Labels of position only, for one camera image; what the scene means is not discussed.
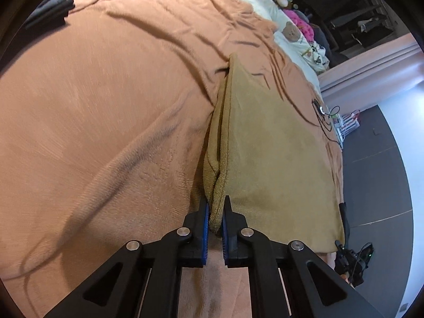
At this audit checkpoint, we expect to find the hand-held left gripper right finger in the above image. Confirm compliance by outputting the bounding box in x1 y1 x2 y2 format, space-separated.
223 195 386 318

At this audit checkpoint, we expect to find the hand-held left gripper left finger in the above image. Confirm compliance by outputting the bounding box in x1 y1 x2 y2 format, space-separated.
43 200 210 318

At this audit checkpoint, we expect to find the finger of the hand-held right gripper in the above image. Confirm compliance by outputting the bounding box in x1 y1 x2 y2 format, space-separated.
334 240 349 267

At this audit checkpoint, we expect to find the olive brown printed t-shirt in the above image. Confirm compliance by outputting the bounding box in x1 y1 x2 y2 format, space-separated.
203 53 345 254

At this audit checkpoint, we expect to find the folded grey clothes stack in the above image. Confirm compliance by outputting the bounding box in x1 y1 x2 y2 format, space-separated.
25 0 75 30

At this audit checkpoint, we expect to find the white two-drawer nightstand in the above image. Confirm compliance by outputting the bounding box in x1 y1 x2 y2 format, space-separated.
334 122 348 146

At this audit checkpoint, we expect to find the striped gift bag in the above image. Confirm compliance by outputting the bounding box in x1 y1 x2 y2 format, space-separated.
341 111 361 131

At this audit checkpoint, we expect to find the bed with orange blanket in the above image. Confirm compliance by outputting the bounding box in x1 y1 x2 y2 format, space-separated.
0 0 345 318

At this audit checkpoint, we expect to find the pink window curtain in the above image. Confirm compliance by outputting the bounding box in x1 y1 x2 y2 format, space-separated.
320 33 424 98

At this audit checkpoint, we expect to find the white patterned pillow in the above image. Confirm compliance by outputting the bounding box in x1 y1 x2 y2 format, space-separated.
303 41 330 73

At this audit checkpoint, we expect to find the bear print pillow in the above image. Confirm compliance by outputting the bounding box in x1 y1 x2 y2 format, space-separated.
275 20 315 60

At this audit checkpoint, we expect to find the grey pillow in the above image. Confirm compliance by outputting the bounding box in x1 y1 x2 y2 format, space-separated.
311 26 332 52

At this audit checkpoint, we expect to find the pink fluffy plush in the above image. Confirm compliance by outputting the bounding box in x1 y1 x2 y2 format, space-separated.
286 8 313 42

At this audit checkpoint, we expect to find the cream duvet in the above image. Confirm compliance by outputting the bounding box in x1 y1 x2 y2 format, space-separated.
212 0 322 83

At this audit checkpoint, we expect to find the thin black charger cable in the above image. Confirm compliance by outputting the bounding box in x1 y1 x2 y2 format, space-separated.
311 99 342 143

